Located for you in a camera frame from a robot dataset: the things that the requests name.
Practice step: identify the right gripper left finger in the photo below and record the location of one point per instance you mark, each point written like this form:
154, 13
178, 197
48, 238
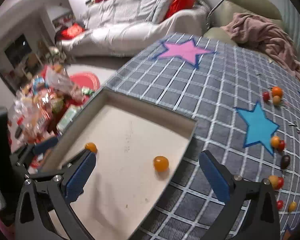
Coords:
39, 197

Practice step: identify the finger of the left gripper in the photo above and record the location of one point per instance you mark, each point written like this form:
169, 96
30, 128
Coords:
68, 169
26, 153

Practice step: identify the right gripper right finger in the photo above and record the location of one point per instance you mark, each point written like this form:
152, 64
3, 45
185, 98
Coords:
262, 218

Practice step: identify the yellow tomato pair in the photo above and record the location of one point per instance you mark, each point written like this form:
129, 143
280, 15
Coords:
160, 163
91, 147

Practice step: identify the red cherry tomato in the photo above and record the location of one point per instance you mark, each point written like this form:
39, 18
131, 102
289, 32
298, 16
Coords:
279, 204

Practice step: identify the brown longan fruit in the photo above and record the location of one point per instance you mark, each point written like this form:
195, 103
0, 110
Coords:
274, 180

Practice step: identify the snack bags pile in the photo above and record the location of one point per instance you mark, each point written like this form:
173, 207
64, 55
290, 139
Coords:
39, 106

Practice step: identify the dark purple tomato middle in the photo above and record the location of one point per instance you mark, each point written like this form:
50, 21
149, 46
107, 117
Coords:
285, 161

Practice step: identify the shallow dark-rimmed tray box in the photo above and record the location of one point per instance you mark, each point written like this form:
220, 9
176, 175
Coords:
124, 186

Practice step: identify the red tomato by blue star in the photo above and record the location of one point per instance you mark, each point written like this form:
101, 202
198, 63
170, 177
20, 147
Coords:
281, 146

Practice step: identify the yellow tomato on blue star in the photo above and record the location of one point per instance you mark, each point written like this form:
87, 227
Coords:
275, 141

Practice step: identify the round red floor mat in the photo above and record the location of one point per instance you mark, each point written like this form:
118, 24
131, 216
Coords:
88, 82

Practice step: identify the grey grid star tablecloth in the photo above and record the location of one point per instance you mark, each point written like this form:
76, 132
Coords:
227, 78

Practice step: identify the small brown longan far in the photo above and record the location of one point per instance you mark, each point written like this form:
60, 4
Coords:
277, 100

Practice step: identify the far small red tomato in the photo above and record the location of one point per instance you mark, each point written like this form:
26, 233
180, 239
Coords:
266, 96

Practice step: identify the red cushion on side sofa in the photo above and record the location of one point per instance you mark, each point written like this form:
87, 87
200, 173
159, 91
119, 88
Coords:
68, 33

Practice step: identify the orange tangerine on table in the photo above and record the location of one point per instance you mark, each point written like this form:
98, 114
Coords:
277, 91

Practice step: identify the white covered sofa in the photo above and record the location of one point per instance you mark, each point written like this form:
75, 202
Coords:
124, 27

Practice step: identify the pink blanket on armchair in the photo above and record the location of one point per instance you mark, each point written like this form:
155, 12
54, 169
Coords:
261, 34

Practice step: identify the pale green curtain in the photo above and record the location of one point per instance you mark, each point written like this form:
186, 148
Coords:
291, 19

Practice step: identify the grey striped throw pillow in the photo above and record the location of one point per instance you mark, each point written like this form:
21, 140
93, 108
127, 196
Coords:
162, 2

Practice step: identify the plain red cushion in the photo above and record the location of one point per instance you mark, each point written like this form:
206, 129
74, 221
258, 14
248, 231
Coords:
178, 5

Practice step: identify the olive green armchair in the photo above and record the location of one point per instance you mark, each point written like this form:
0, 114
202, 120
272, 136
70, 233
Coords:
259, 7

